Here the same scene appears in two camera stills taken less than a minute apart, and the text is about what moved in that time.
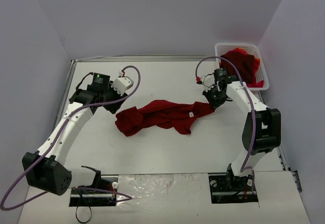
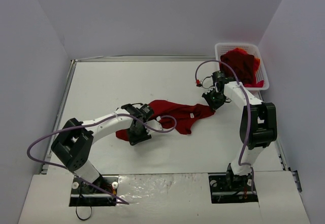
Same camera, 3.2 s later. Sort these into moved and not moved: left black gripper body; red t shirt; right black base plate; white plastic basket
Moved: left black gripper body
Not moved: right black base plate; red t shirt; white plastic basket
